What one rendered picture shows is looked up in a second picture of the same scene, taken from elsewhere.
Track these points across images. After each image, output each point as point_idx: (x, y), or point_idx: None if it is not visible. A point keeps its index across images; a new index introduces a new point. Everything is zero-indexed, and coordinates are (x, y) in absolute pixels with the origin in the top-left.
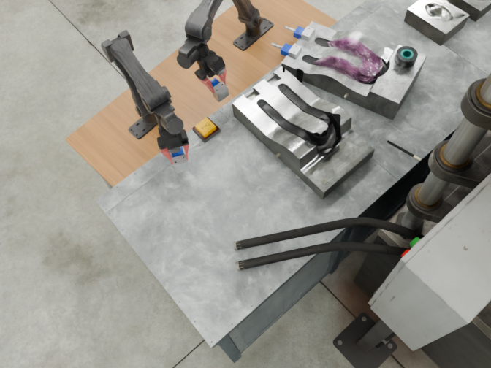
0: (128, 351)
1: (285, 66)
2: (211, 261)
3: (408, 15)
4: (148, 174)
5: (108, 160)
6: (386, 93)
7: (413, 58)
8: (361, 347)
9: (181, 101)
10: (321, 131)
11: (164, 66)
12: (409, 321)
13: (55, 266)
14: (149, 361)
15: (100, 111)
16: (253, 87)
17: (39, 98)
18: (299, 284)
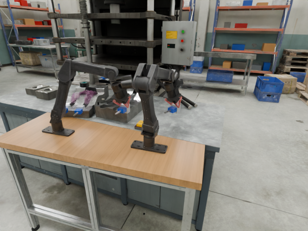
0: (250, 220)
1: (90, 111)
2: (200, 111)
3: (49, 95)
4: (184, 135)
5: (192, 153)
6: (103, 86)
7: (86, 81)
8: None
9: (127, 140)
10: (131, 89)
11: (98, 158)
12: (193, 47)
13: None
14: (243, 208)
15: (160, 174)
16: (112, 108)
17: None
18: None
